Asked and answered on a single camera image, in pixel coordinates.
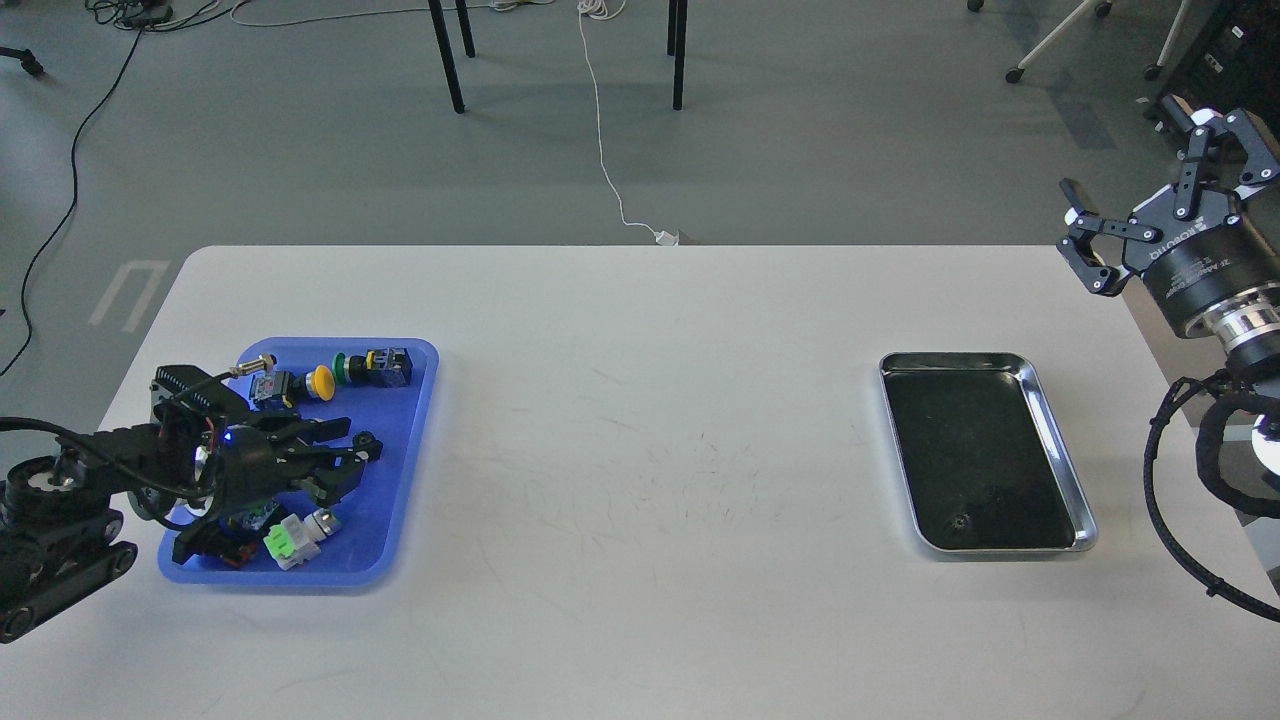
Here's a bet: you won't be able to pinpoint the yellow push button switch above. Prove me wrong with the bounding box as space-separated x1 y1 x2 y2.
250 365 337 411

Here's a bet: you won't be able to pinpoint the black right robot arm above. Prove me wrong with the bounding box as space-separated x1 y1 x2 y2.
1057 95 1279 621

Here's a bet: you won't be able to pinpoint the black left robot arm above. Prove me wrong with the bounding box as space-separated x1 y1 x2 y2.
3 413 384 643

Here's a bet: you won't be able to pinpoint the blue plastic tray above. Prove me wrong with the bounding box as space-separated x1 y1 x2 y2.
156 337 439 589

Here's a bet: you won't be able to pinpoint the white chair base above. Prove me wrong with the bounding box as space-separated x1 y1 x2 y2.
966 0 1196 85

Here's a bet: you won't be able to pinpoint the black table legs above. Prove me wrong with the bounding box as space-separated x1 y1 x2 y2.
428 0 689 114

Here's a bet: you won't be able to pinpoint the green white selector switch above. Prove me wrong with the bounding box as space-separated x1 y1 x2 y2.
262 509 343 571

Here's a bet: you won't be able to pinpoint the black cable on floor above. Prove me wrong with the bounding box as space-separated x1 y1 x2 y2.
0 0 241 380

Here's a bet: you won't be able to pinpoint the white cable on floor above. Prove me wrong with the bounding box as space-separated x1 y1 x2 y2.
577 0 680 246

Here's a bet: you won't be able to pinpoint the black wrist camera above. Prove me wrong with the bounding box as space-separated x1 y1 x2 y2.
150 354 276 438

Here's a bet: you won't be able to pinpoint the red emergency stop switch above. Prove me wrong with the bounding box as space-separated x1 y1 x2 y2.
172 500 285 569

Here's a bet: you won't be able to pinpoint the black equipment case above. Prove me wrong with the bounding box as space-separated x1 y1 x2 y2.
1142 1 1279 131

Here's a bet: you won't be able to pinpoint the green push button switch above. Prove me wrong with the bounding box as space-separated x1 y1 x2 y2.
329 347 413 388

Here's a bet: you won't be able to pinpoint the silver metal tray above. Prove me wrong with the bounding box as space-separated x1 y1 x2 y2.
879 352 1098 559

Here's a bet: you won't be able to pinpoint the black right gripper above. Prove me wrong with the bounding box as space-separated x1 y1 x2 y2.
1059 95 1279 354

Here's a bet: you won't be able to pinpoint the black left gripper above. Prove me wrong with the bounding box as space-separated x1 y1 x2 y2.
200 415 369 516

